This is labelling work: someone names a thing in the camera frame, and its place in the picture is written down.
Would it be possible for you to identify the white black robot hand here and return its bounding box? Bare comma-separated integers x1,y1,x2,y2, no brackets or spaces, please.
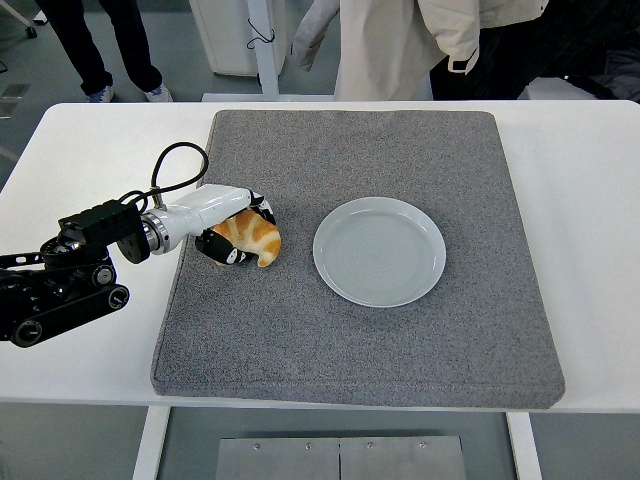
159,184,278,269

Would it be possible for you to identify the golden croissant bread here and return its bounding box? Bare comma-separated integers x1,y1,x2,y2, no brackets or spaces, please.
212,209,282,270

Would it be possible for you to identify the pale grey round plate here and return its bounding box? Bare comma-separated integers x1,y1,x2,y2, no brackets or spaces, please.
312,196,448,308

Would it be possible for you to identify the grey metal plate with screws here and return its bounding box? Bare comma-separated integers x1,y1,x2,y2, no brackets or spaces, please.
215,435,467,480

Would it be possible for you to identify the grey felt mat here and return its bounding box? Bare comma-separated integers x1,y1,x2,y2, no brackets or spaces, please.
150,109,567,410

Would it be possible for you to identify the person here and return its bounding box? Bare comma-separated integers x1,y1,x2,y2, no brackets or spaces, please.
34,0,175,104
429,0,640,101

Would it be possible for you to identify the beige jacket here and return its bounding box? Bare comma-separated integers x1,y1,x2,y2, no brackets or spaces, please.
291,0,551,101

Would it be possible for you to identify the white table leg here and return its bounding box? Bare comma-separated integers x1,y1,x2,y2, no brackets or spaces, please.
132,405,172,480
505,412,544,480

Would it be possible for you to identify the white chair base with caster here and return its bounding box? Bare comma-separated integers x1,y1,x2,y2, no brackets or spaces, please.
9,0,39,40

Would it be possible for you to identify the black jacket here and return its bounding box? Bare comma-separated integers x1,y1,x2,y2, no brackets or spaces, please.
529,62,640,102

